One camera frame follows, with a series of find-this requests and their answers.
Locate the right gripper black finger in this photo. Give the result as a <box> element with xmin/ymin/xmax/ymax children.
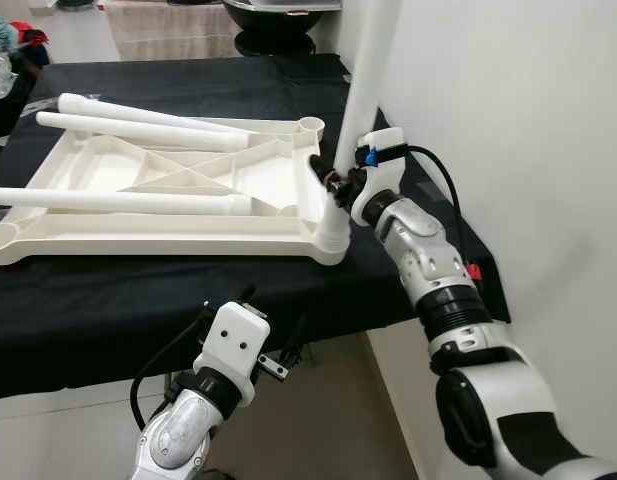
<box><xmin>305</xmin><ymin>152</ymin><xmax>347</xmax><ymax>193</ymax></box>

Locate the black table cloth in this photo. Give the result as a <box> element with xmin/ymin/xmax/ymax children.
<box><xmin>0</xmin><ymin>55</ymin><xmax>511</xmax><ymax>401</ymax></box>

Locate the white plastic table top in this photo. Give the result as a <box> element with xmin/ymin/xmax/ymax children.
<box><xmin>0</xmin><ymin>117</ymin><xmax>351</xmax><ymax>268</ymax></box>

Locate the black round stool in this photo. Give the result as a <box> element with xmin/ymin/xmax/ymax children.
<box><xmin>220</xmin><ymin>0</ymin><xmax>344</xmax><ymax>56</ymax></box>

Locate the beige cloth covered bench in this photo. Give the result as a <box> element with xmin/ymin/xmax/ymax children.
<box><xmin>103</xmin><ymin>0</ymin><xmax>239</xmax><ymax>61</ymax></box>

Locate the black bag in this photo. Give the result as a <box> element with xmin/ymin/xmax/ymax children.
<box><xmin>0</xmin><ymin>60</ymin><xmax>39</xmax><ymax>136</ymax></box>

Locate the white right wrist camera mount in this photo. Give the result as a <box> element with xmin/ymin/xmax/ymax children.
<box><xmin>350</xmin><ymin>127</ymin><xmax>409</xmax><ymax>226</ymax></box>

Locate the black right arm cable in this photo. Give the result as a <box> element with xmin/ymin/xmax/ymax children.
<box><xmin>360</xmin><ymin>145</ymin><xmax>484</xmax><ymax>283</ymax></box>

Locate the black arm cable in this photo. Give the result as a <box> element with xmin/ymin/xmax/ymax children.
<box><xmin>130</xmin><ymin>305</ymin><xmax>214</xmax><ymax>431</ymax></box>
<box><xmin>360</xmin><ymin>145</ymin><xmax>484</xmax><ymax>283</ymax></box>

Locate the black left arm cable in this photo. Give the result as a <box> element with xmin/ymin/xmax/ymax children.
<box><xmin>130</xmin><ymin>305</ymin><xmax>214</xmax><ymax>431</ymax></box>

